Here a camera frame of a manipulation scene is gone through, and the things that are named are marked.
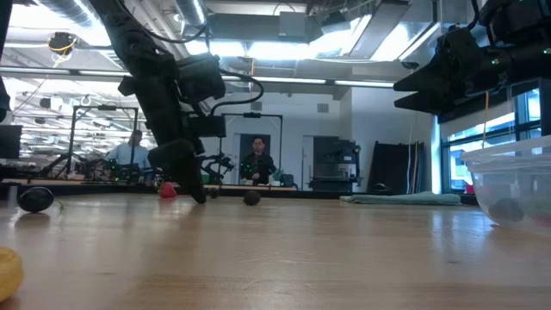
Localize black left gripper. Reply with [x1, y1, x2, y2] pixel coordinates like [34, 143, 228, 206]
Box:
[122, 75, 227, 204]

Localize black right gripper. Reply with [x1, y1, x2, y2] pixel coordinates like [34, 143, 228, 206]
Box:
[393, 28, 517, 115]

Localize red toy strawberry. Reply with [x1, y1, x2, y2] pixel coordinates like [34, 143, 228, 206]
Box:
[158, 181, 178, 200]

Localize clear plastic tupperware container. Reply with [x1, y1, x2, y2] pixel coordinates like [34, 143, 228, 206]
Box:
[460, 135, 551, 238]

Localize person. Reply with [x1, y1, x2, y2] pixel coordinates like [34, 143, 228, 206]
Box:
[105, 128, 152, 182]
[238, 136, 278, 187]

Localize long ceiling light strip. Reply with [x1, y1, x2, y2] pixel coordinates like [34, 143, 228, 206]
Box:
[223, 75, 414, 90]

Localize black leaning panels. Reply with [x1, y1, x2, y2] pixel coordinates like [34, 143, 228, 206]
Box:
[368, 139, 426, 195]

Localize folded teal cloth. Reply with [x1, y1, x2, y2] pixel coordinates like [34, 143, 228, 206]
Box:
[339, 191, 462, 207]

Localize black cabinet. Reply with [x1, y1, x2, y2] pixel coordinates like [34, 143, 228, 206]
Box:
[309, 135, 363, 193]

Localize grey ceiling box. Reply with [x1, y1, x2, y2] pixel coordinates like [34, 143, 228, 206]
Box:
[278, 10, 309, 43]

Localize black ceiling device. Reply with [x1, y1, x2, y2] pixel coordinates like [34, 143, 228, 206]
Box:
[46, 31, 79, 56]

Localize black monitor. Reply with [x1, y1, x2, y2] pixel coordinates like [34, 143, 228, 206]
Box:
[0, 124, 23, 160]

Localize yellow elongated toy vegetable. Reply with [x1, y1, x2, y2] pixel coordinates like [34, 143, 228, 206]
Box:
[0, 246, 25, 302]

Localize window with black frame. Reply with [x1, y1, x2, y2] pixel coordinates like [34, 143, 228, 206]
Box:
[441, 85, 551, 195]

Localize black aluminium table frame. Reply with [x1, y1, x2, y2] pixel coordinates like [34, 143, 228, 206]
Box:
[0, 180, 479, 202]

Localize rectangular silver air duct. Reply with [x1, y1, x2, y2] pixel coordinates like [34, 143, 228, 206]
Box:
[348, 0, 443, 61]

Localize black background rig frame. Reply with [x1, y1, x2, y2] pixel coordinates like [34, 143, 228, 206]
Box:
[217, 111, 284, 190]
[68, 104, 139, 180]

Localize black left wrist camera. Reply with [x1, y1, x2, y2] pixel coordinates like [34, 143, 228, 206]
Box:
[176, 53, 227, 104]

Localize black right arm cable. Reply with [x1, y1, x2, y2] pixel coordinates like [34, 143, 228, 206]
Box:
[470, 0, 482, 32]

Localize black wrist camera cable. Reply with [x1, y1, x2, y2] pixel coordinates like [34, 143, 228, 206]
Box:
[209, 68, 265, 116]

